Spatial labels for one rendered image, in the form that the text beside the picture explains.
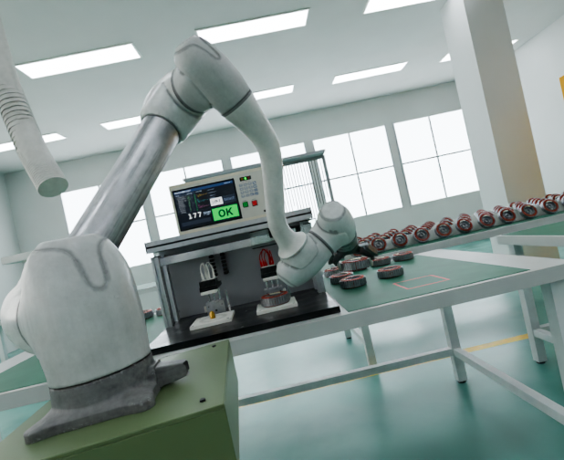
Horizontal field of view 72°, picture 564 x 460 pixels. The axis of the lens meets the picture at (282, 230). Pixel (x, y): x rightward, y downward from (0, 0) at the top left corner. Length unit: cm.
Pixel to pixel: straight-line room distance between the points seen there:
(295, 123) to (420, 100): 263
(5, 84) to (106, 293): 237
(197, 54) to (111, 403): 73
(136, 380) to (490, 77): 493
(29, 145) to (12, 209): 665
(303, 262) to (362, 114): 746
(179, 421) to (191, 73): 74
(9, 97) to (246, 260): 178
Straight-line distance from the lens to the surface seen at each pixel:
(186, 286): 177
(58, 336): 65
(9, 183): 937
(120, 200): 93
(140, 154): 99
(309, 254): 113
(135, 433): 58
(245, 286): 174
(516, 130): 520
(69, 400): 68
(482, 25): 540
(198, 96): 102
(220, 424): 57
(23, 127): 276
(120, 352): 65
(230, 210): 161
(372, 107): 858
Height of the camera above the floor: 104
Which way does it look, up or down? level
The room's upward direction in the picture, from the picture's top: 12 degrees counter-clockwise
